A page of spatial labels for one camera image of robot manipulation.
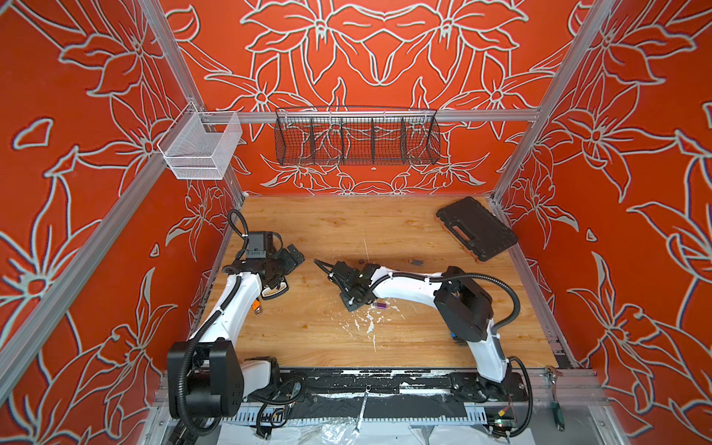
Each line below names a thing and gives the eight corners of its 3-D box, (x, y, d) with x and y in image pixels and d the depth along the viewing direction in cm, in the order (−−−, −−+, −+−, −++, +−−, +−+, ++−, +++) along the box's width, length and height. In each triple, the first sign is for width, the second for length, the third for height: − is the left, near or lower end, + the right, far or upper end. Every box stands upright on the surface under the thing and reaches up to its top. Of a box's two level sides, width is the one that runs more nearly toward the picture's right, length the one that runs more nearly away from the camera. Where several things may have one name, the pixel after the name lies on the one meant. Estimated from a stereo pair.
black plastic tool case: (478, 265, 99) (483, 258, 95) (433, 217, 114) (436, 209, 110) (513, 247, 104) (520, 239, 100) (466, 203, 119) (470, 195, 115)
